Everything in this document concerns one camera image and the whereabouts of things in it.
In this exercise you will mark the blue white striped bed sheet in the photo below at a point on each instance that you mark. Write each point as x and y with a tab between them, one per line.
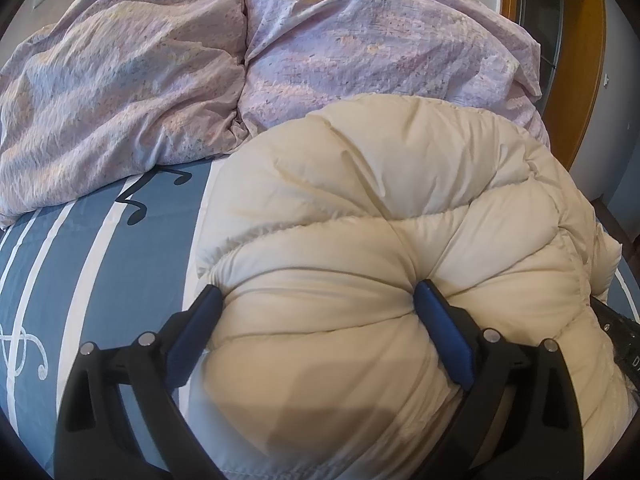
105	268

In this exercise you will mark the dark glass door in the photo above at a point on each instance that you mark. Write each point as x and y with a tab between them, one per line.
543	19

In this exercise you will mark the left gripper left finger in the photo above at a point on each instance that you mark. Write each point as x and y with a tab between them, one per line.
94	438

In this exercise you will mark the beige quilted down jacket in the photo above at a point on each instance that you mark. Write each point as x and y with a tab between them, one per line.
317	233

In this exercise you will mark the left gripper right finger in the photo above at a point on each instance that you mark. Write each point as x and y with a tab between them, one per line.
519	416

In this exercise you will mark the lilac floral duvet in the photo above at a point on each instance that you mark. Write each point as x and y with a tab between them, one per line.
115	88

